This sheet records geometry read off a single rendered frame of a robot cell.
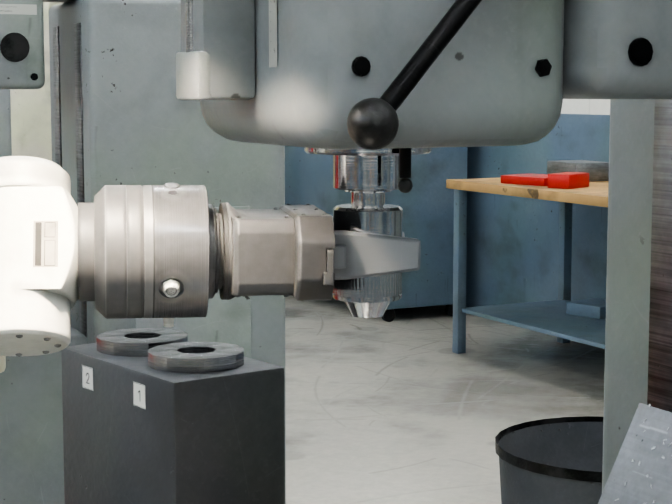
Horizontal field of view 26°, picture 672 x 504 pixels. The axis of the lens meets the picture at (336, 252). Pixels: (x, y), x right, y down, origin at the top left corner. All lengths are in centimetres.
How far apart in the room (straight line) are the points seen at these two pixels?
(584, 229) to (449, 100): 689
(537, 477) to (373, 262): 193
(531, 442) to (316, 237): 229
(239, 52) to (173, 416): 47
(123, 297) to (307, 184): 815
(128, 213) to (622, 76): 33
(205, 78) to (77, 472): 65
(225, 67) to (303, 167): 821
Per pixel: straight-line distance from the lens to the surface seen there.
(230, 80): 91
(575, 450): 325
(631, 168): 134
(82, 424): 145
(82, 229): 94
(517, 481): 291
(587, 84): 95
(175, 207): 94
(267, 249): 93
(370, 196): 97
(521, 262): 827
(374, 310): 98
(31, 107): 932
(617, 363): 137
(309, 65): 86
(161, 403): 131
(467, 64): 90
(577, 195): 645
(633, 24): 95
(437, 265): 844
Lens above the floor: 135
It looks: 7 degrees down
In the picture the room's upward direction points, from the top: straight up
